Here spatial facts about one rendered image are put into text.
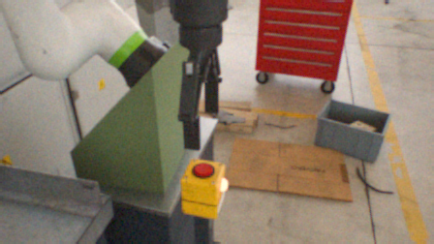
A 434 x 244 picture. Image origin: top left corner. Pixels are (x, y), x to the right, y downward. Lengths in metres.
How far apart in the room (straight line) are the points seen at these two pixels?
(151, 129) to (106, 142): 0.14
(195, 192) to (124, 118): 0.24
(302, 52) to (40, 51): 2.39
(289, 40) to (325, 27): 0.29
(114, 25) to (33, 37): 0.20
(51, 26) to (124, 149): 0.32
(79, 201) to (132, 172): 0.17
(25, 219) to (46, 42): 0.37
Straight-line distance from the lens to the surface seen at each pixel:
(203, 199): 0.77
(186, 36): 0.59
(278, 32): 2.96
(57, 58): 0.85
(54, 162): 1.78
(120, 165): 0.93
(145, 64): 0.92
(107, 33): 0.93
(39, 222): 0.82
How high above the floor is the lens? 1.39
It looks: 32 degrees down
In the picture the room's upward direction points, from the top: straight up
